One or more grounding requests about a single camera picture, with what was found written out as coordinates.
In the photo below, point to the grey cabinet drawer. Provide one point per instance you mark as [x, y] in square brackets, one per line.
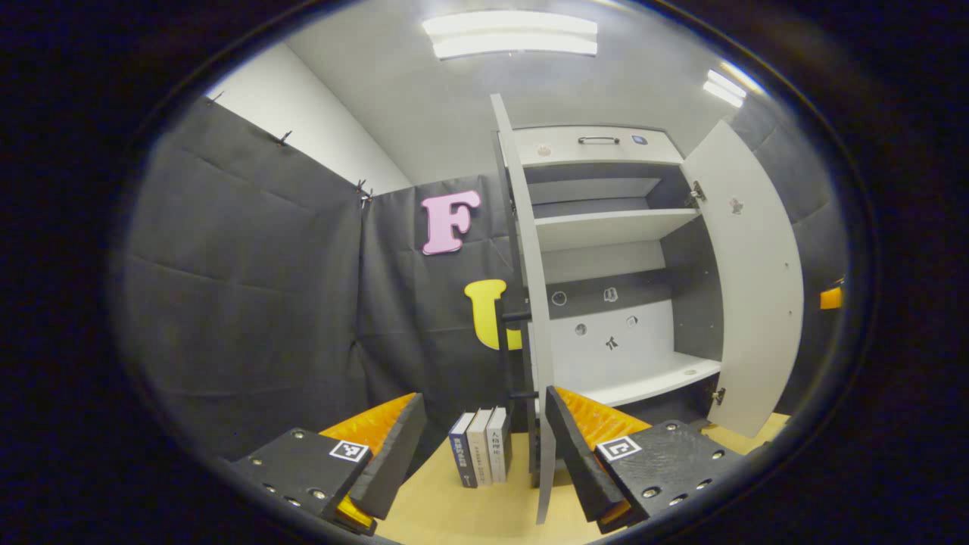
[658, 147]

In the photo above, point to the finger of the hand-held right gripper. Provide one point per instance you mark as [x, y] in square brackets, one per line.
[831, 297]

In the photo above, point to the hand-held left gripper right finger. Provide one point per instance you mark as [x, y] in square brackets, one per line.
[583, 469]

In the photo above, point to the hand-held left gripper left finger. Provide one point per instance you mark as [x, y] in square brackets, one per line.
[390, 462]

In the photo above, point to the grey book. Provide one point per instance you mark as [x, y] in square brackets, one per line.
[500, 443]

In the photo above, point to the beige book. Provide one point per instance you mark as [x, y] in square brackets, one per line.
[481, 446]

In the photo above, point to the large ceiling light panel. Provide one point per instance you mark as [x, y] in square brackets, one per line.
[507, 34]

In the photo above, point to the grey cabinet door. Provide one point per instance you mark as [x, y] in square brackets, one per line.
[749, 288]
[530, 250]

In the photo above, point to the small ceiling light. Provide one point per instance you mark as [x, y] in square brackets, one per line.
[725, 87]

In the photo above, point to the grey double-door shoe cabinet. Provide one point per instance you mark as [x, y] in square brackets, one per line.
[606, 227]

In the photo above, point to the black backdrop cloth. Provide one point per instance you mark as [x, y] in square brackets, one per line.
[250, 288]

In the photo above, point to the dark blue book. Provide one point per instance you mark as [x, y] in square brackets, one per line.
[462, 454]

